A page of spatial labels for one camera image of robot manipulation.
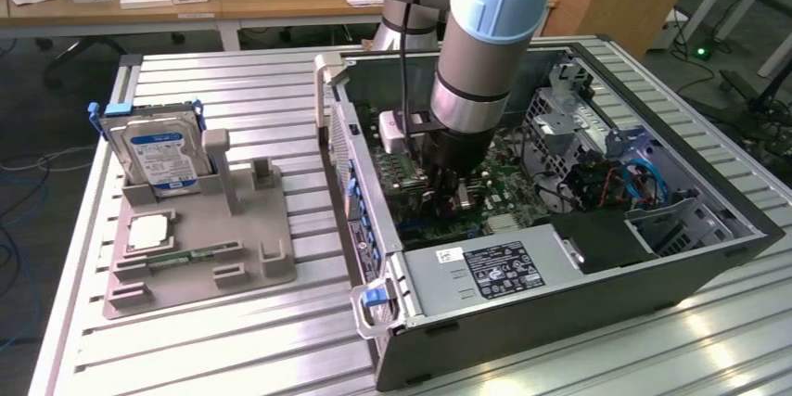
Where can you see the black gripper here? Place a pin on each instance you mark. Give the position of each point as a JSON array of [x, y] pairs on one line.
[[460, 150]]

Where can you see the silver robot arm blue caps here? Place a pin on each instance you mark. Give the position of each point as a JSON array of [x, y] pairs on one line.
[[483, 43]]

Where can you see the green motherboard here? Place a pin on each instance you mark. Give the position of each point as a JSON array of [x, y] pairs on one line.
[[513, 182]]

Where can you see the grey power supply unit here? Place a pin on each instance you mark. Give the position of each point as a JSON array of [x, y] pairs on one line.
[[445, 284]]

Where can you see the black drive bay cover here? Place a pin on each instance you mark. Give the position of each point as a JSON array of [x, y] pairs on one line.
[[600, 238]]

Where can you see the black and silver PC case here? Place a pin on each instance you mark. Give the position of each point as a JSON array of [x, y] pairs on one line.
[[556, 322]]

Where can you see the wooden desk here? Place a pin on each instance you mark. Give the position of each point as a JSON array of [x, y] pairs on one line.
[[279, 2]]

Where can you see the black power strip green light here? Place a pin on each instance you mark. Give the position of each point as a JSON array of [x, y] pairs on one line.
[[700, 51]]

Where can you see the grey parts rack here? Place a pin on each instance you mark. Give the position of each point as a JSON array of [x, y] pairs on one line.
[[204, 229]]

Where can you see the hard disk in blue caddy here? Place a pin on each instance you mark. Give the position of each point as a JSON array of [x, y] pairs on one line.
[[157, 155]]

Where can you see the green RAM stick on rack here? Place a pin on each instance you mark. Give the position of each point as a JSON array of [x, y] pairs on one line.
[[185, 256]]

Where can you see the silver CPU chip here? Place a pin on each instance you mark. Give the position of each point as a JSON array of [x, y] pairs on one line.
[[149, 233]]

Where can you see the black office chair base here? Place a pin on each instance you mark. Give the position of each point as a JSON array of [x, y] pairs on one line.
[[68, 55]]

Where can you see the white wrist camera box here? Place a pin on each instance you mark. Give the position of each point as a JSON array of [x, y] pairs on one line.
[[393, 131]]

